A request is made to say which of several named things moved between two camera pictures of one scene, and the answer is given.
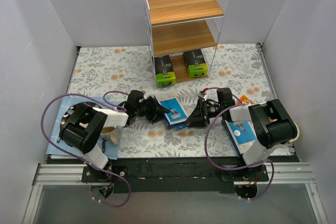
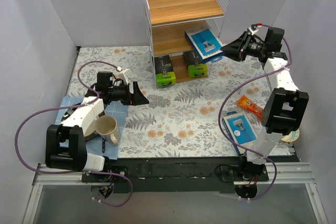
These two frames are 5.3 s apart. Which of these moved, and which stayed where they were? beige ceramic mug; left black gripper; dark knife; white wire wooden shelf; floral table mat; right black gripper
Moved: right black gripper; left black gripper
Stayed: dark knife; floral table mat; beige ceramic mug; white wire wooden shelf
